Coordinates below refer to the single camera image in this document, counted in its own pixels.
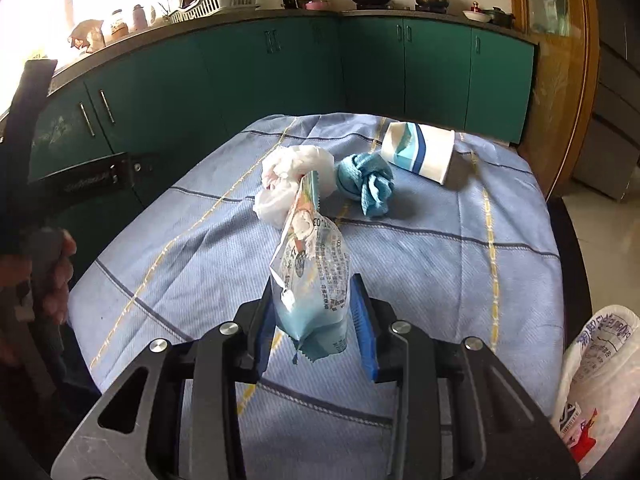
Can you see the blue striped tablecloth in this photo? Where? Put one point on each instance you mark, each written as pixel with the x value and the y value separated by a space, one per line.
pixel 450 260

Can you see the pink bowl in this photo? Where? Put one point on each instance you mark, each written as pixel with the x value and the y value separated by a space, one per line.
pixel 317 5

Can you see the crumpled white plastic bag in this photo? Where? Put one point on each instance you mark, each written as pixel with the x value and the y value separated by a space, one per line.
pixel 295 165

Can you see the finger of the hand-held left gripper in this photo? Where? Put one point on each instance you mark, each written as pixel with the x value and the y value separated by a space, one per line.
pixel 32 100
pixel 144 167

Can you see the clear printed snack wrapper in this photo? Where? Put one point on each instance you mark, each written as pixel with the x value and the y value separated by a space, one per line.
pixel 310 270

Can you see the crumpled blue cloth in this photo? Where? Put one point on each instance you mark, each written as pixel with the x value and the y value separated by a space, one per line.
pixel 365 180

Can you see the small pink bottle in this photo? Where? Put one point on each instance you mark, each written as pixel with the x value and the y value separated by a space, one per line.
pixel 138 17

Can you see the white bowl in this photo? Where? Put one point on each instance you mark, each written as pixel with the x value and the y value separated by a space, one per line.
pixel 476 15

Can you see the wooden door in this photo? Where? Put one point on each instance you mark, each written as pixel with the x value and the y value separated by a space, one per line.
pixel 560 85

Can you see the white striped paper cup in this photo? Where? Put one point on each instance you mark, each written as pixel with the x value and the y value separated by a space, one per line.
pixel 435 155

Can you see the white dish rack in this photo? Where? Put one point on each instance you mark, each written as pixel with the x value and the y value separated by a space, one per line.
pixel 220 0

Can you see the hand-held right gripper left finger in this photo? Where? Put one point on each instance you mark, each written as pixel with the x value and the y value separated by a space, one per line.
pixel 255 320

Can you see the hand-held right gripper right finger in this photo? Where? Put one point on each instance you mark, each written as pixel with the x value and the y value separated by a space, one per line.
pixel 365 330

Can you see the person's left hand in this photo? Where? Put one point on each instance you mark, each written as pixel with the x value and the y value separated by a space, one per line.
pixel 62 270

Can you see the brown crumpled bag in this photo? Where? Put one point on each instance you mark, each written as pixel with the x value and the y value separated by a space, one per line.
pixel 87 35

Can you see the gas stove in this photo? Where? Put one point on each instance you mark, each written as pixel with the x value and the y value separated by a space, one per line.
pixel 400 7

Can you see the large white plastic bag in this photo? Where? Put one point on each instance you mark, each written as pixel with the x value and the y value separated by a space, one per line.
pixel 600 375

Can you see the glass jar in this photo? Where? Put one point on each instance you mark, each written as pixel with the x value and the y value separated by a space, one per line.
pixel 119 27

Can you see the white bottle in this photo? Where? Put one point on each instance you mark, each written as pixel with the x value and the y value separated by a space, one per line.
pixel 150 10

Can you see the grey drawer unit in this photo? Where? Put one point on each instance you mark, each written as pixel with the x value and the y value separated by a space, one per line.
pixel 615 110

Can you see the teal kitchen cabinets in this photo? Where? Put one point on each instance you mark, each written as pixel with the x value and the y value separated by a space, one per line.
pixel 225 85

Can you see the small black pot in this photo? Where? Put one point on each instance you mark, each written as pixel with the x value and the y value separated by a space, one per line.
pixel 502 19

